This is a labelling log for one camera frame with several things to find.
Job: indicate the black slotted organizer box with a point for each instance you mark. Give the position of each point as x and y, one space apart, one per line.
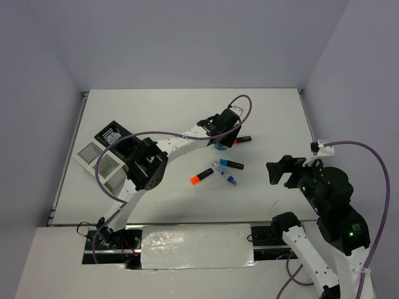
124 149

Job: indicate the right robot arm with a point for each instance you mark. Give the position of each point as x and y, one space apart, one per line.
345 231

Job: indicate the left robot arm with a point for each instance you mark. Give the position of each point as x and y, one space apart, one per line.
146 161

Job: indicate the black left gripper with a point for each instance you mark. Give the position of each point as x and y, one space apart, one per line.
229 141

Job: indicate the blue slime jar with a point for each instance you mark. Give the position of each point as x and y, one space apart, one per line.
112 137
220 147

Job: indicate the pink highlighter marker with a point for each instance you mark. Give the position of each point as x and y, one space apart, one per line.
242 139

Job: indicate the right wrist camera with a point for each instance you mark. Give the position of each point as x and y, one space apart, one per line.
319 150

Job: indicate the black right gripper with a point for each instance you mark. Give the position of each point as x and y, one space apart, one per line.
275 169

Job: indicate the clear glue bottle blue cap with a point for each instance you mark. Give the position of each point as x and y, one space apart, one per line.
220 169

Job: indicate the orange highlighter marker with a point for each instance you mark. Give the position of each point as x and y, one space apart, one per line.
199 177

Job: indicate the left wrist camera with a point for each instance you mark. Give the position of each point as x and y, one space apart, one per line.
237 110

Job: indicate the white slotted organizer box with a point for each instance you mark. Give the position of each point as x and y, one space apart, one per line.
112 170

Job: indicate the blue highlighter marker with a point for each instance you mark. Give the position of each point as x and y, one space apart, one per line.
231 164

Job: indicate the silver taped front panel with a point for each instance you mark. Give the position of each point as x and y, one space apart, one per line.
180 247

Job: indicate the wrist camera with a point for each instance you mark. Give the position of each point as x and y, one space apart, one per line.
319 150
237 110

